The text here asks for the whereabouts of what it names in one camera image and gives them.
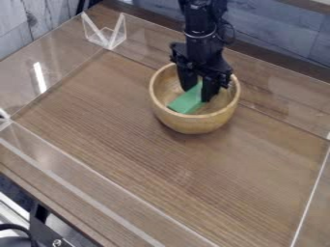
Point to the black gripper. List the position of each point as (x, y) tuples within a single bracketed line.
[(197, 59)]

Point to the green rectangular block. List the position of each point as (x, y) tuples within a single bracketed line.
[(188, 102)]

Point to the round wooden bowl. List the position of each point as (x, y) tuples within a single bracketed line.
[(209, 117)]

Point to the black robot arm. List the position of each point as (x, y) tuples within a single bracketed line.
[(203, 18)]

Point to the clear acrylic corner bracket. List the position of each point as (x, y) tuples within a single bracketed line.
[(105, 37)]

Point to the clear acrylic tray wall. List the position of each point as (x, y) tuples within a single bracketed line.
[(113, 217)]

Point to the black table leg bracket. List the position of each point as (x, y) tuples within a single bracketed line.
[(45, 236)]

